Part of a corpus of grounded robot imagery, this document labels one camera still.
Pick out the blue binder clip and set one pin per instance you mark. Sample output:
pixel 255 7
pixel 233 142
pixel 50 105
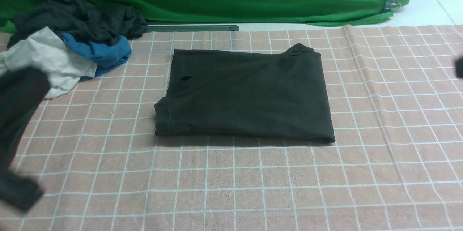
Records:
pixel 391 5

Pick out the blue crumpled garment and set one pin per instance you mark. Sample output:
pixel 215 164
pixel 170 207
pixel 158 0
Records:
pixel 107 58

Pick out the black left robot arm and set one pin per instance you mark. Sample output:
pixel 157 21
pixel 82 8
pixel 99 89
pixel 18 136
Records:
pixel 21 92

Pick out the gray metal rail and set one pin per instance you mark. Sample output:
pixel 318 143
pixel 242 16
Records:
pixel 191 28

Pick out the white crumpled garment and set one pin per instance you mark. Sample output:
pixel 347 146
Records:
pixel 46 51

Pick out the gray long-sleeve top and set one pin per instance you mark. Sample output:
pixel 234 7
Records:
pixel 223 93

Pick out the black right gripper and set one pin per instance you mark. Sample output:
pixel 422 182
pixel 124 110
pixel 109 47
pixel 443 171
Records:
pixel 458 67

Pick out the black crumpled garment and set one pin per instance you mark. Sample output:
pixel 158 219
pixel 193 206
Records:
pixel 85 21

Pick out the pink checkered tablecloth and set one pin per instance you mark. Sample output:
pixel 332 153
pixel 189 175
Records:
pixel 397 163

